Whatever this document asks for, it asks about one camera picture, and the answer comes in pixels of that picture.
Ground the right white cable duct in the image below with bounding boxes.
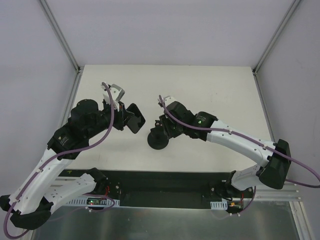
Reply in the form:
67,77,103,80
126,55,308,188
210,200,228,211

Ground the left aluminium frame post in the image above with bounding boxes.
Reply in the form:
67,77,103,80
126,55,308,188
37,0,81,73

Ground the black phone stand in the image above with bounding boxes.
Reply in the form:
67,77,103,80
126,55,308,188
147,120,169,150

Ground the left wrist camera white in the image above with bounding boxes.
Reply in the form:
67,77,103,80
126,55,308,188
101,82,125,112

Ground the aluminium frame post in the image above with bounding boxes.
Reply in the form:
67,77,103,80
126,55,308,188
37,0,81,73
252,0,303,76

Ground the right aluminium frame post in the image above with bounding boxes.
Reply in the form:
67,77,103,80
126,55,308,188
252,0,303,76

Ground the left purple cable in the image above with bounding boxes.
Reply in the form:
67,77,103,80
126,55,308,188
4,82,116,237

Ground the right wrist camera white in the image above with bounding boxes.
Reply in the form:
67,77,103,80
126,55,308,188
157,95,177,108

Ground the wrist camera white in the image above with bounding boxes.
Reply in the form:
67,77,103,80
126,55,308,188
157,95,177,108
101,82,125,112

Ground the left white cable duct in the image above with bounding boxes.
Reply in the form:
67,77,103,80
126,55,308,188
65,196,120,208

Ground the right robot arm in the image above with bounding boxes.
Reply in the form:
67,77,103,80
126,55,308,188
158,96,291,199

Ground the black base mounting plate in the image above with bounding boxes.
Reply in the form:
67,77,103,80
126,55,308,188
62,169,256,208

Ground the black smartphone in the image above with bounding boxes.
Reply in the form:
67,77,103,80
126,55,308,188
126,103,146,134

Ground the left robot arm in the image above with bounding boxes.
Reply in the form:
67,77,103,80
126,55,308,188
0,99,146,230

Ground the white cable duct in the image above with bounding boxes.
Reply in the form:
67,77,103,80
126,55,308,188
65,196,120,208
210,200,228,211

